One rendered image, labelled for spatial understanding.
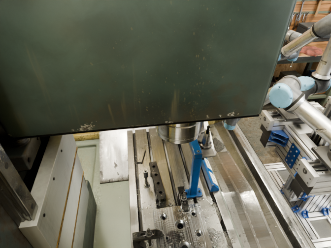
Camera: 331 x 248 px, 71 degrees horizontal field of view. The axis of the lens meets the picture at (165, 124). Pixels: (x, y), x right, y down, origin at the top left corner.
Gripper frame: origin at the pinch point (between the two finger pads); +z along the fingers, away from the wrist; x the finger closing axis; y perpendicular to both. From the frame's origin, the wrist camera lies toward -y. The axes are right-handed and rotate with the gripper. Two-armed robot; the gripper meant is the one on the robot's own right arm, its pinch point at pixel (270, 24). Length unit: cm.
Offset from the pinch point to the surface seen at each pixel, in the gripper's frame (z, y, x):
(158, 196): -84, 32, -133
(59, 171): -87, -13, -165
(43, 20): -102, -64, -147
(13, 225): -109, -22, -174
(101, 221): -66, 61, -169
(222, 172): -68, 61, -84
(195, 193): -87, 39, -114
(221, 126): -19, 72, -53
